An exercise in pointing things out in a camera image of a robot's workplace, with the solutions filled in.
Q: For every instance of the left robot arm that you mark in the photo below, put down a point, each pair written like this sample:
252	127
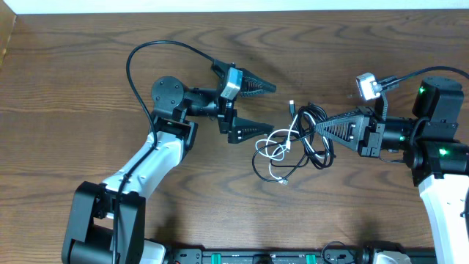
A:
107	220

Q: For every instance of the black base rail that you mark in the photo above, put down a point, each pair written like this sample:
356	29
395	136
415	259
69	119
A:
334	252

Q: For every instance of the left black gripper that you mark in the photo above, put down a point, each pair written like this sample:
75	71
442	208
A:
234	136

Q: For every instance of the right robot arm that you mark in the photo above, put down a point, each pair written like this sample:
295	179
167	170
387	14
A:
438	162

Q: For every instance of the cardboard panel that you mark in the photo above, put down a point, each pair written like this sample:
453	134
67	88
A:
7	23

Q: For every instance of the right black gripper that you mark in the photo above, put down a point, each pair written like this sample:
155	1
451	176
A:
372	127

